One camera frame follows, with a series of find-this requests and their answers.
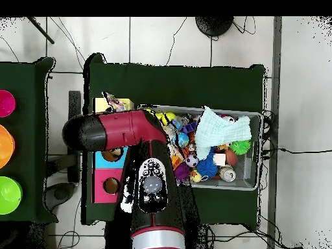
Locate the mint green cloth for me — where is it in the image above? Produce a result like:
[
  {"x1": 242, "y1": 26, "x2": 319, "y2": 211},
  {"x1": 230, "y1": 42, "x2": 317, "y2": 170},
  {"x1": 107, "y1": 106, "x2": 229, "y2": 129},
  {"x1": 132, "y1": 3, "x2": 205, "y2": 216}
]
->
[{"x1": 195, "y1": 105, "x2": 253, "y2": 161}]

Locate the purple spiky toy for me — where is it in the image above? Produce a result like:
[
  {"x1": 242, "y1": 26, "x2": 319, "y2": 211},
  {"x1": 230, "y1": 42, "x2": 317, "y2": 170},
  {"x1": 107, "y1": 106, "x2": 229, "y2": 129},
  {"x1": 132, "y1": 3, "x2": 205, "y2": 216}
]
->
[{"x1": 174, "y1": 162, "x2": 191, "y2": 181}]

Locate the yellow duck plush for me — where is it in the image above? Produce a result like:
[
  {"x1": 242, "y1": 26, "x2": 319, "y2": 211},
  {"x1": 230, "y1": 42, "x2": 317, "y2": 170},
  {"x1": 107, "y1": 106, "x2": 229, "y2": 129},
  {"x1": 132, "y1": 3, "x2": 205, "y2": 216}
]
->
[{"x1": 189, "y1": 168, "x2": 203, "y2": 183}]

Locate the blue globe ball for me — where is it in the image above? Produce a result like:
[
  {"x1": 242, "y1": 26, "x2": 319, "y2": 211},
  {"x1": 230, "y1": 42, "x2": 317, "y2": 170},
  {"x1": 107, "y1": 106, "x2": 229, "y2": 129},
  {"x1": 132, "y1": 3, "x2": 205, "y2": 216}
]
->
[{"x1": 172, "y1": 132, "x2": 190, "y2": 148}]

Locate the black power cable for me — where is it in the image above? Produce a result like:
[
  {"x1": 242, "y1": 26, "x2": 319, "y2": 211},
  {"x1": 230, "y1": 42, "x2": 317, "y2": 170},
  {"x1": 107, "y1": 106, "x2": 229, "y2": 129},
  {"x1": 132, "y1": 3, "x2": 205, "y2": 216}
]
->
[{"x1": 261, "y1": 147, "x2": 332, "y2": 156}]

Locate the green spiky ball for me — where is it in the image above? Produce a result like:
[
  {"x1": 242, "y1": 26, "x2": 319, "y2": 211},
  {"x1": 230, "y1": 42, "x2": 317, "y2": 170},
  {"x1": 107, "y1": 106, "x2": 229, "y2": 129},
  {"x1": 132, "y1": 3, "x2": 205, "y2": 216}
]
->
[{"x1": 229, "y1": 139, "x2": 252, "y2": 156}]

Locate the black rod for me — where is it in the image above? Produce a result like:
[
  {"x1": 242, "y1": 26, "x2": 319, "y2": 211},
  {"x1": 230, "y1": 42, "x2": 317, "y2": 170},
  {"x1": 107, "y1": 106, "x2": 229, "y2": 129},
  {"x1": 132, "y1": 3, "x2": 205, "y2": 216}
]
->
[{"x1": 26, "y1": 16, "x2": 56, "y2": 45}]

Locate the small soccer ball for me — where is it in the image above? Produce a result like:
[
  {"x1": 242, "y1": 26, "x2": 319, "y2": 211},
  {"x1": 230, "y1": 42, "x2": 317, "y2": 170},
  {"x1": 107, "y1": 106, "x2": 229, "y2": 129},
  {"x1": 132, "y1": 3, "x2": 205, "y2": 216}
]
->
[{"x1": 185, "y1": 154, "x2": 200, "y2": 168}]

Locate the dark green table cloth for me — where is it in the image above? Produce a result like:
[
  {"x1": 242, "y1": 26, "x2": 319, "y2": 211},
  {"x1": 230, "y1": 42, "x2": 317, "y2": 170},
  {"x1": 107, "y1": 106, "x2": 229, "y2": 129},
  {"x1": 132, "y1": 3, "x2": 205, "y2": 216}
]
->
[{"x1": 81, "y1": 53, "x2": 266, "y2": 230}]

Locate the brown toy football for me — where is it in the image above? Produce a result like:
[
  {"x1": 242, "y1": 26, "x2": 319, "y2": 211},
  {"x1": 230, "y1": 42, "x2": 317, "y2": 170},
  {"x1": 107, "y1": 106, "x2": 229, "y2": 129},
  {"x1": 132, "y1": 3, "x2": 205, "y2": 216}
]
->
[{"x1": 224, "y1": 148, "x2": 239, "y2": 167}]

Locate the orange bowl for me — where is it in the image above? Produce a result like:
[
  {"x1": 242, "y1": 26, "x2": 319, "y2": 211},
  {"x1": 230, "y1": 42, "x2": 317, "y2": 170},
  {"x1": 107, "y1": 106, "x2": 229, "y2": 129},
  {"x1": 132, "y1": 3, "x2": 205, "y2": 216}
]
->
[{"x1": 0, "y1": 124, "x2": 16, "y2": 169}]

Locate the blue spiky ball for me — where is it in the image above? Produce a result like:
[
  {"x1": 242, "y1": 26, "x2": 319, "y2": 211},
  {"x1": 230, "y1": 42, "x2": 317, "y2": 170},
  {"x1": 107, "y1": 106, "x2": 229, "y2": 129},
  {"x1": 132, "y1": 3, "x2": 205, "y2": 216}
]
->
[{"x1": 196, "y1": 152, "x2": 219, "y2": 180}]

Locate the yellow ball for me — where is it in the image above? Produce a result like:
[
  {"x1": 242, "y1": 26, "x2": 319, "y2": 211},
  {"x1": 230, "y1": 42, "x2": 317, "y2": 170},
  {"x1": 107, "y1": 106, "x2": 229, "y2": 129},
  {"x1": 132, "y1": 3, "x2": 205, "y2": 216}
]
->
[{"x1": 161, "y1": 112, "x2": 177, "y2": 125}]

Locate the polka dot cloth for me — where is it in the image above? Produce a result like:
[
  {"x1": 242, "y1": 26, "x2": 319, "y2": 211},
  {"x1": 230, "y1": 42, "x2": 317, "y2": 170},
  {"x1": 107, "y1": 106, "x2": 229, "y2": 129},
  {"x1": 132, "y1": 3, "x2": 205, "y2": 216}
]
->
[{"x1": 102, "y1": 91, "x2": 129, "y2": 113}]

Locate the black round stand base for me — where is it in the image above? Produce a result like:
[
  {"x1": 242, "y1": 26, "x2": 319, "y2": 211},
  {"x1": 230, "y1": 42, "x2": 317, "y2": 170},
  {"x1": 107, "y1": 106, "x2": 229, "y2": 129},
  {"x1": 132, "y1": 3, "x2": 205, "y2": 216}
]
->
[{"x1": 195, "y1": 16, "x2": 234, "y2": 37}]

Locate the green bowl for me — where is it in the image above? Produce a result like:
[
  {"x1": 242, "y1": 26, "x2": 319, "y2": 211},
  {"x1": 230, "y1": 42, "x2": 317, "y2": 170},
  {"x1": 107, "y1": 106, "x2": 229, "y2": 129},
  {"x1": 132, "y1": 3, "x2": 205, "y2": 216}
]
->
[{"x1": 0, "y1": 176, "x2": 23, "y2": 215}]

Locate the gold soda can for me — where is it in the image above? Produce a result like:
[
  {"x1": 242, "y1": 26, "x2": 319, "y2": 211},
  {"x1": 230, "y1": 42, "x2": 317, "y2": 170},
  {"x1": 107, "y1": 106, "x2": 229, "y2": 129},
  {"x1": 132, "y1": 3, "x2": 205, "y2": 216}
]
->
[{"x1": 219, "y1": 165, "x2": 237, "y2": 182}]

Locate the black upright panel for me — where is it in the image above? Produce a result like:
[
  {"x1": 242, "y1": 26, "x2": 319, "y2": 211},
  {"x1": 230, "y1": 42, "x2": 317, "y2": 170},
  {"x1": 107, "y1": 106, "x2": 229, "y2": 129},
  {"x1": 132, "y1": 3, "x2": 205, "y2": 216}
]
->
[{"x1": 67, "y1": 90, "x2": 82, "y2": 184}]

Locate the wooden three-hole box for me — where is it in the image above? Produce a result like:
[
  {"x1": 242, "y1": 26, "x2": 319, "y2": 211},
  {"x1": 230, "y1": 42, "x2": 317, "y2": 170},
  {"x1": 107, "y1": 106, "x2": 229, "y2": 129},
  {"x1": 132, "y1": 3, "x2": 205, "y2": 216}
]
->
[{"x1": 91, "y1": 97, "x2": 135, "y2": 204}]

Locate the grey stand foot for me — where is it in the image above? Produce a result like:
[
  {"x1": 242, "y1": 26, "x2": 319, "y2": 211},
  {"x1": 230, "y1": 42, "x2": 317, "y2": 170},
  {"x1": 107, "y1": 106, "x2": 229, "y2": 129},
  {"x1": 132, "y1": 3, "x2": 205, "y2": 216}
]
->
[{"x1": 43, "y1": 181, "x2": 77, "y2": 211}]

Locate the dark green side-table cloth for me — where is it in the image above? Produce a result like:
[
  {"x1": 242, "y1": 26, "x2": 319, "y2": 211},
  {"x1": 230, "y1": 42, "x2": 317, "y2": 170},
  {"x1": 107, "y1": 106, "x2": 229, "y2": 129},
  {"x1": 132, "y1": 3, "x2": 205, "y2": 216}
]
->
[{"x1": 0, "y1": 56, "x2": 58, "y2": 224}]

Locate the pink bowl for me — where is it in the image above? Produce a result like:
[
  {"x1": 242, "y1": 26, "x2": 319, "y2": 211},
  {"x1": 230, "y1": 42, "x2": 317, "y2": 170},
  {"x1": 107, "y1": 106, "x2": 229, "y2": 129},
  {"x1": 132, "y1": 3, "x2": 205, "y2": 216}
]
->
[{"x1": 0, "y1": 89, "x2": 17, "y2": 118}]

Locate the silver mesh bin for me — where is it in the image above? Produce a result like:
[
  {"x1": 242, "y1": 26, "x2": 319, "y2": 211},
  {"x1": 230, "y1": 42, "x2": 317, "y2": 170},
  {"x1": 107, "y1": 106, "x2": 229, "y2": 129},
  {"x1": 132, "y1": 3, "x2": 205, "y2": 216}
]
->
[{"x1": 139, "y1": 104, "x2": 263, "y2": 191}]

